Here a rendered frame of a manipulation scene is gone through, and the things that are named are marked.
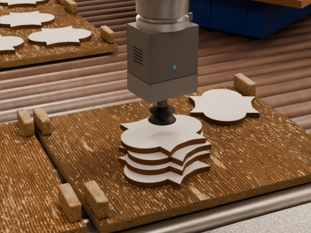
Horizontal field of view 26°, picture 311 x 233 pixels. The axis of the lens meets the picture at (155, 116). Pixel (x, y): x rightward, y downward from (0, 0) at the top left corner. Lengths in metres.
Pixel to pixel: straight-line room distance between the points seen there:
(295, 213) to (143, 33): 0.33
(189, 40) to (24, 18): 0.82
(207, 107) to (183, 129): 0.16
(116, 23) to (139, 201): 0.90
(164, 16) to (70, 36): 0.66
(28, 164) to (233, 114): 0.36
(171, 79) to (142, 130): 0.11
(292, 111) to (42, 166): 0.49
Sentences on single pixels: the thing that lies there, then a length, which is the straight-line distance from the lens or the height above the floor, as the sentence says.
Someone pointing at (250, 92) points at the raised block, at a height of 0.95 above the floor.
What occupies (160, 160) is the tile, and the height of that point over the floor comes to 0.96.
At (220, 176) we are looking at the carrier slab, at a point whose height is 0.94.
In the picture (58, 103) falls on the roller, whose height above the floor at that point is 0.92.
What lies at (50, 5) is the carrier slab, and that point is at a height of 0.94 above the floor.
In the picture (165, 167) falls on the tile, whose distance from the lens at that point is 0.97.
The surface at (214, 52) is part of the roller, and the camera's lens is 1.55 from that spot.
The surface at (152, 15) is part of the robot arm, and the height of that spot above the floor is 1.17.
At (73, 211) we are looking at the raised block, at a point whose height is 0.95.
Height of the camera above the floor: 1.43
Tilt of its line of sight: 25 degrees down
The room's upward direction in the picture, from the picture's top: straight up
